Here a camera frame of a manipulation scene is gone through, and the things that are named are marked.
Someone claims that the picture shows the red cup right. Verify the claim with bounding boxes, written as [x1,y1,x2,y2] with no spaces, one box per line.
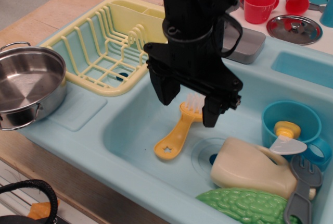
[285,0,310,15]

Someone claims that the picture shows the cream plastic jug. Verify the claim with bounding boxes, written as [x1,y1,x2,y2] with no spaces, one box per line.
[210,137,317,201]

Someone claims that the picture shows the steel pot lid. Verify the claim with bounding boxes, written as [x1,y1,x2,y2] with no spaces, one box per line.
[266,15,323,45]

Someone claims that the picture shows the teal utensil top right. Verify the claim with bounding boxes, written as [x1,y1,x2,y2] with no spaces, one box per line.
[309,0,329,13]

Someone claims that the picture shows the blue plastic cup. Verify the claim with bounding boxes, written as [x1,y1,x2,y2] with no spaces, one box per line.
[261,100,332,171]

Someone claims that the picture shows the orange tape piece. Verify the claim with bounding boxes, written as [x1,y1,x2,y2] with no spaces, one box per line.
[27,202,52,220]

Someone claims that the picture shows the yellow dish drying rack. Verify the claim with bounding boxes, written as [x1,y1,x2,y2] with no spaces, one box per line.
[40,0,167,97]

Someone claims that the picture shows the steel pot with handles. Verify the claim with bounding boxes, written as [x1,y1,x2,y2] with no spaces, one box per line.
[1,42,67,131]

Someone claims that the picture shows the grey toy faucet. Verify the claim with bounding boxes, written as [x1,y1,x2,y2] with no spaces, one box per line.
[221,0,266,65]

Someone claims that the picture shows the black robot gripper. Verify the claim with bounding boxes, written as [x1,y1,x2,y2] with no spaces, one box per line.
[144,0,242,128]

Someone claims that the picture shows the green plastic vegetable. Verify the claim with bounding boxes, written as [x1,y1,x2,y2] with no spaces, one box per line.
[196,188,287,223]

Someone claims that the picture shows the yellow handled toy knife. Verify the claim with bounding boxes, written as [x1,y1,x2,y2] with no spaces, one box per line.
[270,121,308,155]

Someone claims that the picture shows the yellow dish brush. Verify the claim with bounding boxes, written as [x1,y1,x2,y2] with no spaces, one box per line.
[153,94,205,160]

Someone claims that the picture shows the teal cup at edge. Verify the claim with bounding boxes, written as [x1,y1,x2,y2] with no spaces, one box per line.
[319,0,333,28]

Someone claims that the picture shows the red cup front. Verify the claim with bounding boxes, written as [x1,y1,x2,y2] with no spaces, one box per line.
[243,0,279,24]

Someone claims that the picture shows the grey plastic fork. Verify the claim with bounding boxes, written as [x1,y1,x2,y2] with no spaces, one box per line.
[283,155,323,223]

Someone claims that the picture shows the black cable loop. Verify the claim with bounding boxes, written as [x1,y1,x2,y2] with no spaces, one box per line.
[0,179,58,224]

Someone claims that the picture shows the light blue toy sink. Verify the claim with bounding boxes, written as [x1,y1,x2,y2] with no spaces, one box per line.
[21,37,332,223]

